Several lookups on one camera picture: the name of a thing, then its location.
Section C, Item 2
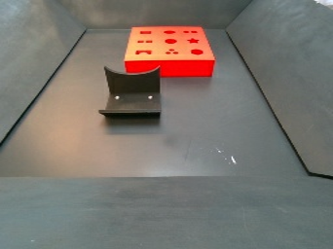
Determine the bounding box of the black curved holder stand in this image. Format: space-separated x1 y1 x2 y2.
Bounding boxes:
100 67 162 117

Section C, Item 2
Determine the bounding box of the red shape sorter box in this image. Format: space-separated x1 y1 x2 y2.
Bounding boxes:
124 26 216 77

